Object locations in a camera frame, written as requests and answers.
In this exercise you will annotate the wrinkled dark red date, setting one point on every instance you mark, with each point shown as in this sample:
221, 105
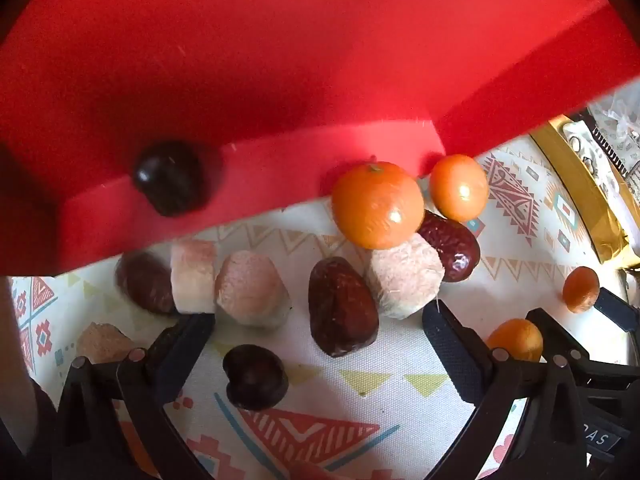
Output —
340, 305

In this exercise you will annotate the smooth red date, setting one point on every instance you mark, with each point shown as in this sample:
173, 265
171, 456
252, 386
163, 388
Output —
457, 252

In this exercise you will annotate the patterned tablecloth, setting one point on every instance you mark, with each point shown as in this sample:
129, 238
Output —
395, 365

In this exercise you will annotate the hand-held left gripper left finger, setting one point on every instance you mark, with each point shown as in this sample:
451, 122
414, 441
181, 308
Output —
187, 355

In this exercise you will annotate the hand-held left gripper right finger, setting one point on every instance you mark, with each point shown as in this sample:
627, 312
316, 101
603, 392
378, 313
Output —
445, 345

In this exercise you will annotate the dark brown chestnut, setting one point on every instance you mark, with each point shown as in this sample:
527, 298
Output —
255, 377
170, 180

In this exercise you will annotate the small tangerine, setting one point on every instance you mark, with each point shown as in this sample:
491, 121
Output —
581, 290

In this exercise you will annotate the large tangerine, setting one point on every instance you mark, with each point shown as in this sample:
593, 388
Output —
375, 205

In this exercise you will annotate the red plastic tray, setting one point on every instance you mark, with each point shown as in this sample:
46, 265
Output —
280, 50

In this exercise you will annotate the peeled sugarcane chunk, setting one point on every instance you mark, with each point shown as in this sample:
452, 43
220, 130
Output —
192, 275
405, 280
252, 290

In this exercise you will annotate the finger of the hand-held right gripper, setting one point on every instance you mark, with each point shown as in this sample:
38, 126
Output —
617, 310
610, 372

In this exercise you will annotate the gold gift box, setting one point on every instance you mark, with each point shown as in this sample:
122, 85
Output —
575, 200

